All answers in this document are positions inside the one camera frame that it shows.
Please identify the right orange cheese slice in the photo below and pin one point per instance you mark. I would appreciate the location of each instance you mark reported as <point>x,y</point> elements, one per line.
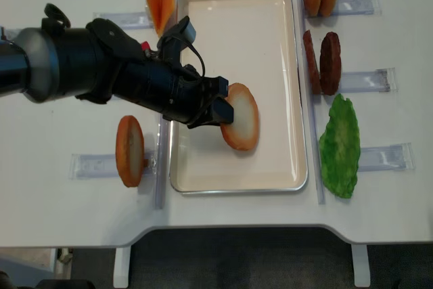
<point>167,9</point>

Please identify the clear lettuce holder rail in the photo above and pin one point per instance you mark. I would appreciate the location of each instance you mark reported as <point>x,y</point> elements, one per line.
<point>397,157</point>

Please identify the brown meat patty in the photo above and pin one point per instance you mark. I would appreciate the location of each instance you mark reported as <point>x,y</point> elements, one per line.
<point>330,64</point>
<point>314,77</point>

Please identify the clear patty holder rail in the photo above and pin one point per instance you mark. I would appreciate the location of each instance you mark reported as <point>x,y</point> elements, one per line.
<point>380,80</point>

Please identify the bun slice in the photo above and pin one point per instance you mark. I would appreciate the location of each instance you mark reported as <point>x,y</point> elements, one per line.
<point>243,133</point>
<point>129,151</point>

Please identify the white rectangular metal tray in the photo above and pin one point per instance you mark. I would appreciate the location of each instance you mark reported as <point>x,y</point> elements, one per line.
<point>252,42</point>

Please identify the green lettuce leaf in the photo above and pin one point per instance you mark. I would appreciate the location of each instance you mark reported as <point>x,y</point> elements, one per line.
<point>340,149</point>

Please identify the right white table leg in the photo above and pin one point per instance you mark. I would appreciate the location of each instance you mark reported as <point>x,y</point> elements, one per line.
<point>360,263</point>

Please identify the right brown meat patty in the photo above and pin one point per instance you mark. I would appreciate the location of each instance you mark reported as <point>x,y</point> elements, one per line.
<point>330,64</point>

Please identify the clear top bun holder rail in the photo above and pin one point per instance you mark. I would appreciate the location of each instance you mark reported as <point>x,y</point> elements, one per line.
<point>356,7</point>

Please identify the clear bun holder rail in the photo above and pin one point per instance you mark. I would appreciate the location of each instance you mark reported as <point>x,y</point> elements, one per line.
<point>103,166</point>
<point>356,7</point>

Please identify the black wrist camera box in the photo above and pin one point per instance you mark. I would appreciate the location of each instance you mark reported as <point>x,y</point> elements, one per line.
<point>175,40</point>

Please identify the left brown meat patty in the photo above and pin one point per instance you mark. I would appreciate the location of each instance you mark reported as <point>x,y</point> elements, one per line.
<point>314,77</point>

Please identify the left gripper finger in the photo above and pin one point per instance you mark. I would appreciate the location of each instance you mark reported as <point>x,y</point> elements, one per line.
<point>222,86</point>
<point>221,112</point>

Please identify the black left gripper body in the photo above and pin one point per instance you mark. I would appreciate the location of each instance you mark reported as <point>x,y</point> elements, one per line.
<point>158,87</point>

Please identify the white table leg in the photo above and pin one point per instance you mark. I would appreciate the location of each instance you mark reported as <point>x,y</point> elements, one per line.
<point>121,267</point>
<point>360,263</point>

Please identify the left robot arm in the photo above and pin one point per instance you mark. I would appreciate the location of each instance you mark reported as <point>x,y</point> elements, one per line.
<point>100,61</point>

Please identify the clear cheese holder rail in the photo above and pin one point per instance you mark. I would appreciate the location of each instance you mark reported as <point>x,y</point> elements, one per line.
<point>128,21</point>

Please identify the clear bottom bun holder rail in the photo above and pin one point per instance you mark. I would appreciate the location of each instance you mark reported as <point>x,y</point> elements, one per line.
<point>103,166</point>

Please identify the left white table leg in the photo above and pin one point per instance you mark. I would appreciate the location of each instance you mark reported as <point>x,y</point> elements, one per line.
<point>121,267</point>

